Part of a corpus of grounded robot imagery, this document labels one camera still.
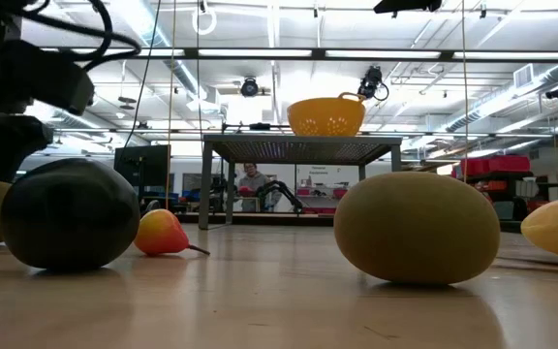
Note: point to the red-yellow pear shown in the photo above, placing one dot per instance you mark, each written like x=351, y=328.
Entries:
x=160, y=235

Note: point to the black background robot arm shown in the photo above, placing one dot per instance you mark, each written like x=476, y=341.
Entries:
x=279, y=186

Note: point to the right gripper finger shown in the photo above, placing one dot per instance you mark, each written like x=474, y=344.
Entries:
x=410, y=6

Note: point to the person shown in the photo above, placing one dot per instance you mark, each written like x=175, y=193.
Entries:
x=255, y=181

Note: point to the black monitor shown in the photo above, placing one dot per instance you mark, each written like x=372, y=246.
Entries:
x=141, y=165

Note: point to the black ceiling camera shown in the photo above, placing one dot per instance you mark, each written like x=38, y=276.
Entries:
x=557, y=92

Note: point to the storage shelf with red bins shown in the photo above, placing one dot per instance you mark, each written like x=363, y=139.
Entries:
x=494, y=166

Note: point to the yellow plastic colander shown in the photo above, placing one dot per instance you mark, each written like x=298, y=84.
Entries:
x=325, y=116

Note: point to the round black camera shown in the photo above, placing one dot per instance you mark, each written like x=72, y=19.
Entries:
x=249, y=87

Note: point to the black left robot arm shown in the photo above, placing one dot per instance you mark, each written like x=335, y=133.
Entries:
x=17, y=72

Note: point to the grey perforated metal riser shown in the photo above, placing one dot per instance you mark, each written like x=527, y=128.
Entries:
x=298, y=150

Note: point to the dark green avocado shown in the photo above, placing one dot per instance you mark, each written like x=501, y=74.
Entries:
x=68, y=213

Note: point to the black overhead light bar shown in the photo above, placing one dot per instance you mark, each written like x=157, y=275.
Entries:
x=320, y=53

